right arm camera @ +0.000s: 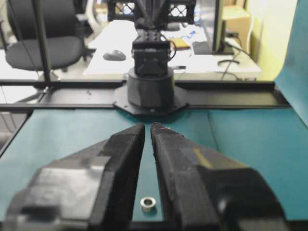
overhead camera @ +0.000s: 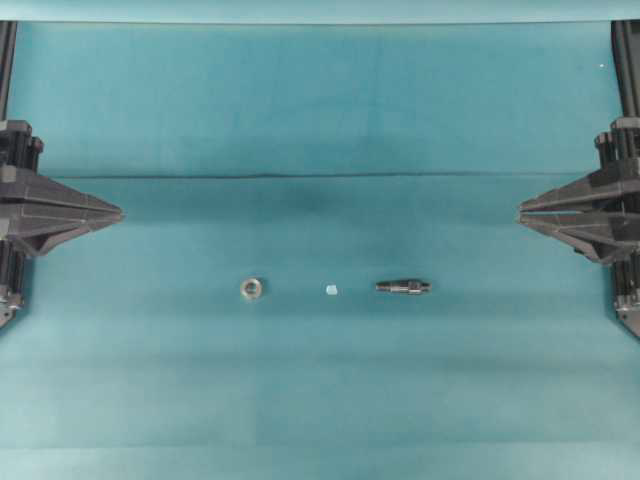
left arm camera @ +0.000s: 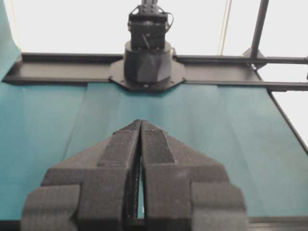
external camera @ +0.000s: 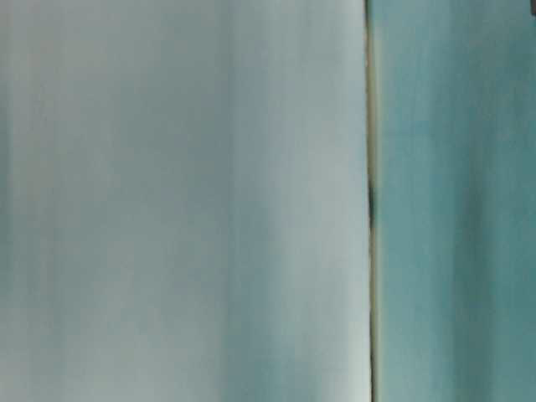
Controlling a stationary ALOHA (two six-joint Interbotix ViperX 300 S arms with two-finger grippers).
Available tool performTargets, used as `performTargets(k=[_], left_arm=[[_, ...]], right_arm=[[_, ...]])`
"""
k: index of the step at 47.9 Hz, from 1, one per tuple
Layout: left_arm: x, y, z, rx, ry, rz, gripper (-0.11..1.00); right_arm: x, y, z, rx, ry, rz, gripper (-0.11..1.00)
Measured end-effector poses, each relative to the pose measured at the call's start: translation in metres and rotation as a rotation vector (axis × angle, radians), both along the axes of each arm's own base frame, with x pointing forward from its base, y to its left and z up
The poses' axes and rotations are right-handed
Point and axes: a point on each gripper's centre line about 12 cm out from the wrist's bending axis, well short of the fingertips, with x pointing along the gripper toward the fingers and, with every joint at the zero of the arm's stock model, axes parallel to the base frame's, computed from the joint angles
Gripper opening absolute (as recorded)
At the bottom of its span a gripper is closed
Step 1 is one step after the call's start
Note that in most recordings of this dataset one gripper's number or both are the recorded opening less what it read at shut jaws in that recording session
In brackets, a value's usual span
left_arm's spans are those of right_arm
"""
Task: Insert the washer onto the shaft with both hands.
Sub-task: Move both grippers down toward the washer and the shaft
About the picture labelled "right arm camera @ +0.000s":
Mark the cardboard box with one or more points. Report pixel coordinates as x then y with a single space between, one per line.
237 19

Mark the white desk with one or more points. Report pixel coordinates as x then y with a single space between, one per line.
122 49

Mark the black aluminium frame rail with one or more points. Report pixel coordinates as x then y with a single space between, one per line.
193 94

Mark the black computer mouse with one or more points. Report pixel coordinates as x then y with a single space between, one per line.
114 55

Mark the black office chair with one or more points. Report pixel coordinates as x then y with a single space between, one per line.
49 34

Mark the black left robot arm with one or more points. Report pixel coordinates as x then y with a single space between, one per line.
150 88

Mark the black monitor stand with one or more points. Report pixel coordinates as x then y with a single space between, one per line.
219 45

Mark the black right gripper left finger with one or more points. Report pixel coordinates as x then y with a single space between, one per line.
90 190

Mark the teal backdrop sheet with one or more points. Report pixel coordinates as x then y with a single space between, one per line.
291 84

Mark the black vertical frame post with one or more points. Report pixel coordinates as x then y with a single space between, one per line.
48 75

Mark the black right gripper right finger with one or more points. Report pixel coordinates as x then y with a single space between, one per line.
204 190

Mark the yellow notepad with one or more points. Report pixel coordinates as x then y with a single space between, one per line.
179 43

